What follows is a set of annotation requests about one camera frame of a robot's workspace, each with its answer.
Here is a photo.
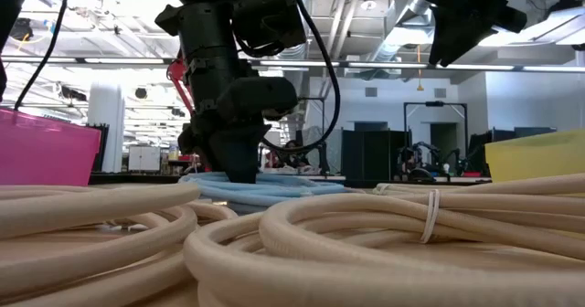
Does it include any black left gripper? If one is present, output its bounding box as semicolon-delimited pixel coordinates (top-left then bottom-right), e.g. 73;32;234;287
176;58;273;184

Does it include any light blue cable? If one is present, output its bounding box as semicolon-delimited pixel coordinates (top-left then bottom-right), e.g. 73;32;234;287
177;172;362;216

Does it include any beige cable large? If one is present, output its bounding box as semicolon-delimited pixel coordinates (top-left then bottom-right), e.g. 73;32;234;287
182;173;585;307

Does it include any person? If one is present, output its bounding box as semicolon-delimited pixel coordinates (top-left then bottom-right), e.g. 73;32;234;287
272;139;313;169

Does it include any white cabinet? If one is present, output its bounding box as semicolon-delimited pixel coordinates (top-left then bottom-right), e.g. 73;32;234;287
127;145;162;172

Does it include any red desk lamp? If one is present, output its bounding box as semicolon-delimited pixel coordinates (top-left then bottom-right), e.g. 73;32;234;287
166;58;197;116

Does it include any black partition panel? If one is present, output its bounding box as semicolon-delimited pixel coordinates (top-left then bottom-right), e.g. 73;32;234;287
341;129;412;183

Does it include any black upright panel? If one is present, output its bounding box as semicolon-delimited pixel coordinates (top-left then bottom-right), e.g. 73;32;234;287
92;123;110;174

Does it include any white column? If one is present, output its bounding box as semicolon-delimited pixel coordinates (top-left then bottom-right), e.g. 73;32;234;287
86;81;126;174

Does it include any yellow plastic bin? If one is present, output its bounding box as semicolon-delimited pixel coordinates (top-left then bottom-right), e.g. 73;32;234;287
484;129;585;184

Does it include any pink plastic bin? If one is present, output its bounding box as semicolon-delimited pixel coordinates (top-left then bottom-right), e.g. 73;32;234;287
0;107;102;187

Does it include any silver slanted air duct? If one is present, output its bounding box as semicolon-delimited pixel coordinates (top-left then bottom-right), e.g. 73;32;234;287
365;0;440;66

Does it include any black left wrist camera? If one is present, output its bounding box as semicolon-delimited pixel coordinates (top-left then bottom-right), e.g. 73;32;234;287
218;76;301;122

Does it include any black camera cable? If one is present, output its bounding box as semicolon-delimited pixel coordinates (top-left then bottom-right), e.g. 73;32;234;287
259;0;342;155

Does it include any white cable tie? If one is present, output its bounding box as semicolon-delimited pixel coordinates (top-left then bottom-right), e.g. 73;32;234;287
419;188;441;244

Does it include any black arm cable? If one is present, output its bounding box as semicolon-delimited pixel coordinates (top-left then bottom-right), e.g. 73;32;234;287
13;0;78;111

